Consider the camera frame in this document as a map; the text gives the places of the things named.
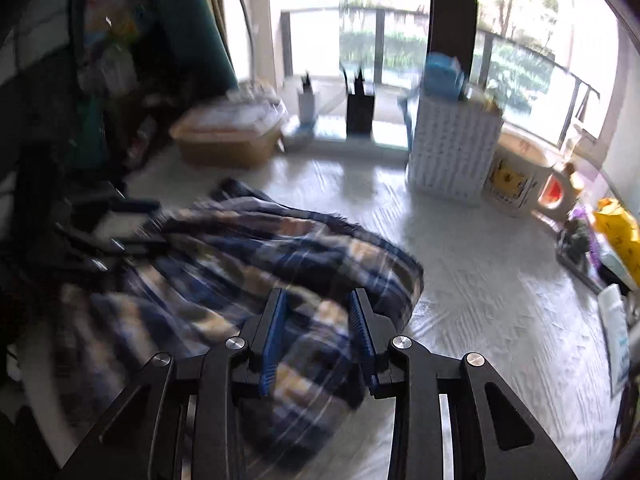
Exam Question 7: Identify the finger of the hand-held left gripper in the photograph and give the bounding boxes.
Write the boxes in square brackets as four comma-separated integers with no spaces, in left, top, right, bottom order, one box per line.
[90,232,170,272]
[107,197,162,217]

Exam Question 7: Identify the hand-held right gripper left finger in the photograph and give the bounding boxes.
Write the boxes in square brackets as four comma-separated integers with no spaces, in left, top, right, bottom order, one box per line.
[55,287,290,480]

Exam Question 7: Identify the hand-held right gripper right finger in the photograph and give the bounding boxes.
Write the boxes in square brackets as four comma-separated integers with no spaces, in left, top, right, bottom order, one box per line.
[347,287,581,480]

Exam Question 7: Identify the blue plaid shirt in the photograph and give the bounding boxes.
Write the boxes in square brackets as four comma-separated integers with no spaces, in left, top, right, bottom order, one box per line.
[52,177,426,461]

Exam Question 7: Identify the brown lunch box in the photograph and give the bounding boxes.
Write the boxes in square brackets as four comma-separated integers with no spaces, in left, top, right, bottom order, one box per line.
[169,96,288,170]

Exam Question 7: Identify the white textured tablecloth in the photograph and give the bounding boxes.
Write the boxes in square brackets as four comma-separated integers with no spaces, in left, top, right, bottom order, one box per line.
[22,135,631,480]

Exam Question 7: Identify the teal curtain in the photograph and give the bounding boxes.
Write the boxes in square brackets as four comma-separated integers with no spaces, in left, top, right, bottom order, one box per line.
[147,0,239,93]

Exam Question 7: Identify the white charger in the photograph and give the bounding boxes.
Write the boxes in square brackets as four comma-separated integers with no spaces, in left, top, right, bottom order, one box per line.
[297,73,322,128]

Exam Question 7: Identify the white perforated basket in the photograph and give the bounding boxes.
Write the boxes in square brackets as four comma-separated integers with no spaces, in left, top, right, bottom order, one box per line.
[407,91,505,207]

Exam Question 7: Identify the cream bear mug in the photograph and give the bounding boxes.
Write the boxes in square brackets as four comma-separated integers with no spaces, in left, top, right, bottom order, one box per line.
[481,131,557,219]

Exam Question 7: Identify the small green ornament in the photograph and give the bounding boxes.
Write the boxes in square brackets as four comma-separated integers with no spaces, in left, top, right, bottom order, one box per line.
[556,210,599,275]

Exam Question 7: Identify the small figure mug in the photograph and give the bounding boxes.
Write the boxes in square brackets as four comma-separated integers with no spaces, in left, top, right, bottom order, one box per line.
[536,161,587,223]

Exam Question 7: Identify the white cream tube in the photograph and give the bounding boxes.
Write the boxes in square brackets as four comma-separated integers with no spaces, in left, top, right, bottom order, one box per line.
[597,284,633,399]

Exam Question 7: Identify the blue item in basket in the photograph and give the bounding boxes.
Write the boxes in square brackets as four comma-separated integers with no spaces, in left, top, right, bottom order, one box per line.
[422,52,466,103]

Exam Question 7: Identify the yellow snack packet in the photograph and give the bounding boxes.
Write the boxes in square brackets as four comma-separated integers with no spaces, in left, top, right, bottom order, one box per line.
[592,198,640,273]

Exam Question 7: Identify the balcony railing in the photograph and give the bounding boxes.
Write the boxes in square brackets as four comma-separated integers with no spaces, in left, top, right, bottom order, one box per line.
[280,6,601,147]

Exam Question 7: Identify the dark window post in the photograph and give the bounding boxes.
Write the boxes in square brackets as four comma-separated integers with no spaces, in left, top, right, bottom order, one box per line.
[426,0,481,86]

